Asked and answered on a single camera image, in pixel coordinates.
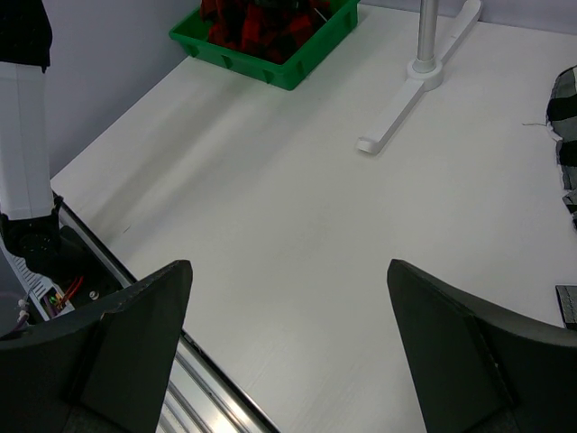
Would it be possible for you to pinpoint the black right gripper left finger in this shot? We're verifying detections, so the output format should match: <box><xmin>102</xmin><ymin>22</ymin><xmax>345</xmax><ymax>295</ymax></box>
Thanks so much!
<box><xmin>1</xmin><ymin>260</ymin><xmax>193</xmax><ymax>432</ymax></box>

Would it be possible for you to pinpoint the green plastic tray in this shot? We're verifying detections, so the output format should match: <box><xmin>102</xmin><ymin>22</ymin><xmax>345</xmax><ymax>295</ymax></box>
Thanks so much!
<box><xmin>169</xmin><ymin>1</ymin><xmax>358</xmax><ymax>90</ymax></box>

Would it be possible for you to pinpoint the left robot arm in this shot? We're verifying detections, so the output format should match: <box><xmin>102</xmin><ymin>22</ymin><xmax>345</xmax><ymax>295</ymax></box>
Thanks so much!
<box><xmin>1</xmin><ymin>1</ymin><xmax>61</xmax><ymax>278</ymax></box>

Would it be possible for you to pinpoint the red black plaid shirt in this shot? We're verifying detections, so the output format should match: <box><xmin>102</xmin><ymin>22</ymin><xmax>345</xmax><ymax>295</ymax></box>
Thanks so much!
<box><xmin>199</xmin><ymin>0</ymin><xmax>333</xmax><ymax>64</ymax></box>

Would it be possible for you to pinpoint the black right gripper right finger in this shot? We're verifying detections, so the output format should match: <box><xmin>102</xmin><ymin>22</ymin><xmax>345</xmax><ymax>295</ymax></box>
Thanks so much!
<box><xmin>387</xmin><ymin>259</ymin><xmax>576</xmax><ymax>432</ymax></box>

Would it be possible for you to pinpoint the white slotted cable duct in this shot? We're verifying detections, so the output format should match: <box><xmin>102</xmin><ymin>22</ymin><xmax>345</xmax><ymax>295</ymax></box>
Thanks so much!
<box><xmin>5</xmin><ymin>253</ymin><xmax>75</xmax><ymax>321</ymax></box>

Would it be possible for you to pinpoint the metal clothes rack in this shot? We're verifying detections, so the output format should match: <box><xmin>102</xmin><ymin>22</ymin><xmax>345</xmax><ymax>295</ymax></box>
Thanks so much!
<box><xmin>356</xmin><ymin>0</ymin><xmax>482</xmax><ymax>155</ymax></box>

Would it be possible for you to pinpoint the black white plaid shirt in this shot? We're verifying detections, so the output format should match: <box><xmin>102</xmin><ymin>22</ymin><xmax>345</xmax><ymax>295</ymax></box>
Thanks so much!
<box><xmin>545</xmin><ymin>66</ymin><xmax>576</xmax><ymax>229</ymax></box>

